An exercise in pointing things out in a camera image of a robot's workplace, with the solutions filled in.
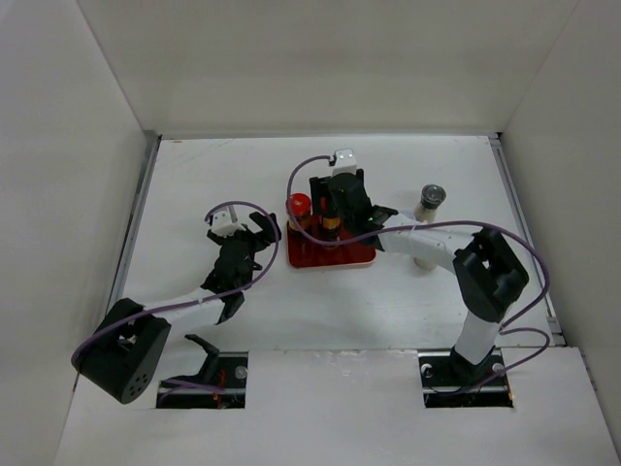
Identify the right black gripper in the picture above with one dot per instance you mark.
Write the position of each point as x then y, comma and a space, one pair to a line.
320, 189

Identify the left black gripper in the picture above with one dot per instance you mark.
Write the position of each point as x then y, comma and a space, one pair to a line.
269, 232

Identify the red lid chili sauce jar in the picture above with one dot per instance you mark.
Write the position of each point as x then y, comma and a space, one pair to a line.
299, 214

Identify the red lid brown sauce bottle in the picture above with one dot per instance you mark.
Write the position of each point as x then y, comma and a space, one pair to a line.
330, 228

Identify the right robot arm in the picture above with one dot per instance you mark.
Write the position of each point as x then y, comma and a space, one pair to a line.
489, 275

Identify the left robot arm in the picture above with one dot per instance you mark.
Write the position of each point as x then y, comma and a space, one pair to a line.
122, 355

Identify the red lacquer tray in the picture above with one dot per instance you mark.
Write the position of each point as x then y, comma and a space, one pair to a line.
303, 253

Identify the clear cap salt grinder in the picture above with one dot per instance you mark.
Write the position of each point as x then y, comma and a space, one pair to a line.
431, 197

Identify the black cap white shaker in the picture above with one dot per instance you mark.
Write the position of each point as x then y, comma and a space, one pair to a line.
425, 264

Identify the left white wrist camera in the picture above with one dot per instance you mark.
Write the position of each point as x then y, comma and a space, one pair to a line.
225, 217

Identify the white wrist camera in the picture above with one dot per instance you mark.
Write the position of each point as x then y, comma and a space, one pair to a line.
343, 161
225, 217

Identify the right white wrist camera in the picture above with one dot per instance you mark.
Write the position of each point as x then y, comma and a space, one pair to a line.
343, 161

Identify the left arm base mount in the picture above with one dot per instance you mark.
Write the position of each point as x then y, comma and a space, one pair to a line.
218, 384

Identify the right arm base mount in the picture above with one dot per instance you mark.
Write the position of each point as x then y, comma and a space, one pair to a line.
445, 386

